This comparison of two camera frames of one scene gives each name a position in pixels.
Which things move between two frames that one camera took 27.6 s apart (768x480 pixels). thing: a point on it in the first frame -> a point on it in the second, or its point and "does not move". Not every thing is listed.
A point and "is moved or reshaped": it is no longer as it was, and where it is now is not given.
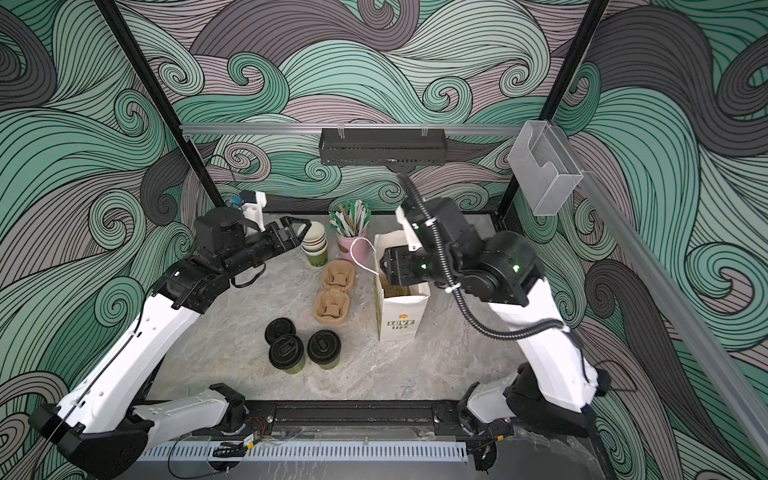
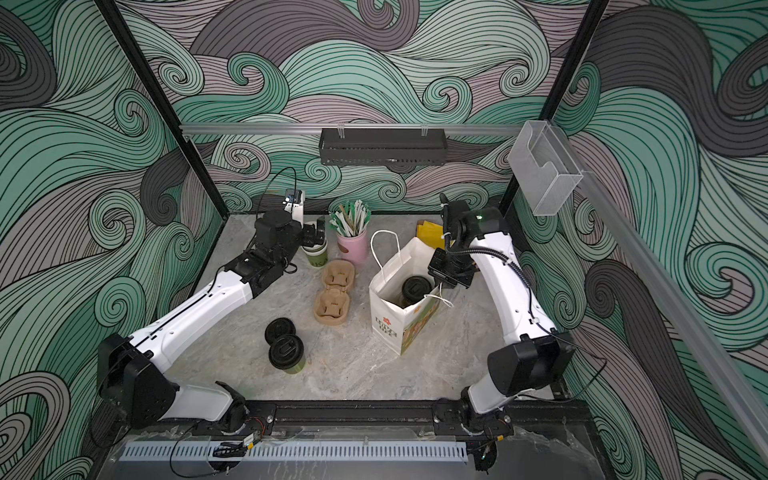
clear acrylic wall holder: [545, 169] does not move
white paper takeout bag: [399, 317] is moved or reshaped
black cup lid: [287, 351] does not move
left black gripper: [287, 234] -> [307, 232]
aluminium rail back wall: [351, 126] does not move
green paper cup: [297, 368] does not move
